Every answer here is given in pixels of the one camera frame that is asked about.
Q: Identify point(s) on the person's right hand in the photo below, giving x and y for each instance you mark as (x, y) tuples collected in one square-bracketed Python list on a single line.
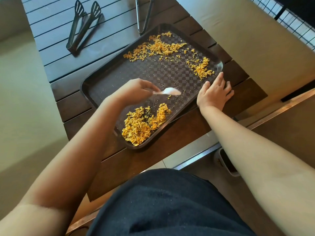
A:
[(213, 97)]

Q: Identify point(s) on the person's left hand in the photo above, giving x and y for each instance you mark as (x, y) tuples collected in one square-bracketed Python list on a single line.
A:
[(130, 92)]

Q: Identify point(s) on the person's right thumb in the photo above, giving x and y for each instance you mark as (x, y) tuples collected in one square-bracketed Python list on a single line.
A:
[(203, 88)]

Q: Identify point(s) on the person's left fingers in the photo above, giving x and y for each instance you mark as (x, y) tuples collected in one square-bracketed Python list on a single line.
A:
[(147, 87)]

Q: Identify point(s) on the person's right middle finger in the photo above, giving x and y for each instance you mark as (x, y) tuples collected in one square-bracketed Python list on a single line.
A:
[(227, 86)]

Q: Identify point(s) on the dark brown checkered tray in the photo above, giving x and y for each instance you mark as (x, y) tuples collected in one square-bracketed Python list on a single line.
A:
[(157, 73)]

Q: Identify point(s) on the white plastic spoon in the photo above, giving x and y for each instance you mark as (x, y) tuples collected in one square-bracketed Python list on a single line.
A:
[(169, 91)]

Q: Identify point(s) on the person's left forearm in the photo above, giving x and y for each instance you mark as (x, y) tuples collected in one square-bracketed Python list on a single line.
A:
[(64, 164)]

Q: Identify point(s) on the person's right forearm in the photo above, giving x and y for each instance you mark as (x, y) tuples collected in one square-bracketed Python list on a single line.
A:
[(256, 157)]

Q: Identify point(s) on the small pile of yellow chips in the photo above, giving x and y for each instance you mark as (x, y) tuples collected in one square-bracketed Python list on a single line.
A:
[(201, 68)]

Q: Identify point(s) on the spread-out pile of yellow chips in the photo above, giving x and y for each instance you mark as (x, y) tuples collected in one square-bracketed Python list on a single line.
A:
[(160, 47)]

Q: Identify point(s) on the large pile of yellow chips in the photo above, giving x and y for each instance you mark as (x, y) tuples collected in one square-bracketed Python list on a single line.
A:
[(139, 127)]

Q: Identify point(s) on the metal tongs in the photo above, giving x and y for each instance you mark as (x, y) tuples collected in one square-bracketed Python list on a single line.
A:
[(145, 17)]

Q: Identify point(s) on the white slipper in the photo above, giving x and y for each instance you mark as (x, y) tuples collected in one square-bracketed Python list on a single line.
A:
[(227, 164)]

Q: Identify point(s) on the black slotted plastic tongs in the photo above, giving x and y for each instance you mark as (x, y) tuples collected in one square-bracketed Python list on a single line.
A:
[(81, 29)]

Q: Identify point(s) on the person's dark blue shirt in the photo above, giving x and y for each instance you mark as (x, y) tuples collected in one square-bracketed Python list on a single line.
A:
[(167, 206)]

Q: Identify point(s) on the metal floor rail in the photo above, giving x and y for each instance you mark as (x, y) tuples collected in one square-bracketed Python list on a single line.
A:
[(258, 120)]

